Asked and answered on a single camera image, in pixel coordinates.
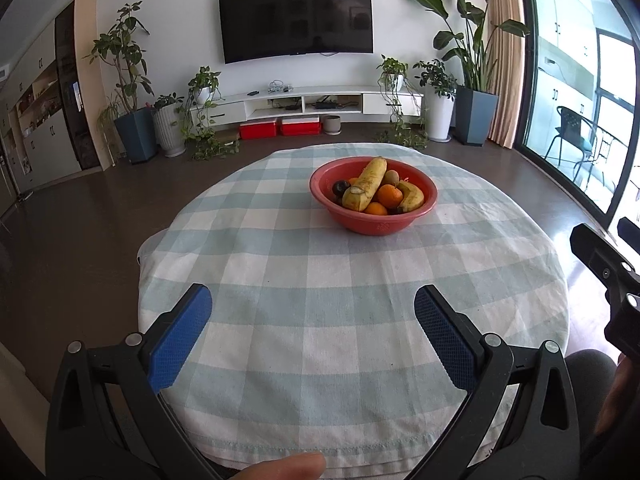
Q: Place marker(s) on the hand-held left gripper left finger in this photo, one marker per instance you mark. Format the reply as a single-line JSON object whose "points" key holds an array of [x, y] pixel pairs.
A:
{"points": [[180, 340]]}

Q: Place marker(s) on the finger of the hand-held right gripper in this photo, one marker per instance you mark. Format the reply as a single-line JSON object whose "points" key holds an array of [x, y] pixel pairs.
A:
{"points": [[597, 255], [630, 227]]}

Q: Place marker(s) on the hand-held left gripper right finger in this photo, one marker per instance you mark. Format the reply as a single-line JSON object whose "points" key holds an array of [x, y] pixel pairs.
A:
{"points": [[445, 345]]}

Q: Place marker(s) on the red colander bowl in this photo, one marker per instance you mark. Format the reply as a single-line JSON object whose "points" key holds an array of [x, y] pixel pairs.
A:
{"points": [[370, 225]]}

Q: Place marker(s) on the small curved banana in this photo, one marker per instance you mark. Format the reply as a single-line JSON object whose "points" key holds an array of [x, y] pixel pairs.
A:
{"points": [[412, 197]]}

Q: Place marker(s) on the small mandarin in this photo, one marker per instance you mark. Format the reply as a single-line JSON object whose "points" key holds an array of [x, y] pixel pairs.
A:
{"points": [[376, 209]]}

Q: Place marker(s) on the mandarin with green stem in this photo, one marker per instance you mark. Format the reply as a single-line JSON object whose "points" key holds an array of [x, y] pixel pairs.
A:
{"points": [[389, 196]]}

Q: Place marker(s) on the round brown kiwi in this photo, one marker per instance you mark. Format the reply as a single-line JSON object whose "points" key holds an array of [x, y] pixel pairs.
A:
{"points": [[391, 178]]}

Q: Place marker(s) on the large straight banana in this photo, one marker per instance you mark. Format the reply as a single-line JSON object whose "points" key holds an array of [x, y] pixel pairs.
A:
{"points": [[365, 185]]}

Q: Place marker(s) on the person's right forearm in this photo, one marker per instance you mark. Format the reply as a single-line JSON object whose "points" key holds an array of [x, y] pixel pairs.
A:
{"points": [[622, 400]]}

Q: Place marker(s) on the person's left hand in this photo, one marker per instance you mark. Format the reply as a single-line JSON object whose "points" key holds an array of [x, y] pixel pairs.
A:
{"points": [[280, 470]]}

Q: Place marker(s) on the person's dark trousers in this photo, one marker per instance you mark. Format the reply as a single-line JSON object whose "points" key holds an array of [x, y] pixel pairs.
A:
{"points": [[587, 410]]}

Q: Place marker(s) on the black balcony chair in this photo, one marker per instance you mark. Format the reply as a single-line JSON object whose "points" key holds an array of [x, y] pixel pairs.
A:
{"points": [[570, 132]]}

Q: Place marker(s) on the checked tablecloth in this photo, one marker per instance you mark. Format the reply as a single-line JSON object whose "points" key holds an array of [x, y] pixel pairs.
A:
{"points": [[300, 285]]}

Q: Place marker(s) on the large-leaf plant in dark pot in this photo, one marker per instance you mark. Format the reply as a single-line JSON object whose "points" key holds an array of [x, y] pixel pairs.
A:
{"points": [[475, 117]]}

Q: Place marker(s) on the sliding glass door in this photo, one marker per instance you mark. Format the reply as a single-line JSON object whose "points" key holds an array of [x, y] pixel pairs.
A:
{"points": [[565, 45]]}

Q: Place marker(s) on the beige curtain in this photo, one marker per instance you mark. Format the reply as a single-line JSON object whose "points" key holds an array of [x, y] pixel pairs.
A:
{"points": [[505, 70]]}

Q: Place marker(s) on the brown cardboard box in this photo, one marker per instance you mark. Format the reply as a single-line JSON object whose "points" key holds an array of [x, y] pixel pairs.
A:
{"points": [[226, 137]]}

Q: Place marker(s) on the tall plant in blue pot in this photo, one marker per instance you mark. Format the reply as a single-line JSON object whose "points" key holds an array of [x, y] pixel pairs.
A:
{"points": [[135, 135]]}

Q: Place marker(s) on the plant in white ribbed pot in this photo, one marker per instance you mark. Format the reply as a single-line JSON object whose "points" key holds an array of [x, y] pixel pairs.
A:
{"points": [[168, 130]]}

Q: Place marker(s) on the bushy plant in white pot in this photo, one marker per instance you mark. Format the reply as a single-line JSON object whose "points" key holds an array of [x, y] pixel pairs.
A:
{"points": [[440, 115]]}

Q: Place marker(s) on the red storage box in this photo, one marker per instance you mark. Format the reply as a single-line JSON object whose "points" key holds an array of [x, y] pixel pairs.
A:
{"points": [[258, 130], [300, 126]]}

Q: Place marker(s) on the white television console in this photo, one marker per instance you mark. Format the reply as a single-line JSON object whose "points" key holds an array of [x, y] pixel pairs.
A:
{"points": [[230, 112]]}

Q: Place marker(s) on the grey empty flower pot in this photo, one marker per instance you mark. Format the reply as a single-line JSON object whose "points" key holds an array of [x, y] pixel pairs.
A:
{"points": [[332, 125]]}

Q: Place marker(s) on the trailing pothos in white pot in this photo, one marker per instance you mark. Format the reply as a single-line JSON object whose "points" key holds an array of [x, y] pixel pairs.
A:
{"points": [[392, 72], [204, 85]]}

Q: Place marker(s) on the black set-top box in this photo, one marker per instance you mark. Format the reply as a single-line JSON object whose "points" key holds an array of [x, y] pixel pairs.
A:
{"points": [[325, 105]]}

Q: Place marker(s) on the wall cabinet unit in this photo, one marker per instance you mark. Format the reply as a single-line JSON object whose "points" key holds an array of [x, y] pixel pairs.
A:
{"points": [[45, 140]]}

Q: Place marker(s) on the wall-mounted black television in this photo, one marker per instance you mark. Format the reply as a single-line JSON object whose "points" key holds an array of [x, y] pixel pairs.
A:
{"points": [[295, 20]]}

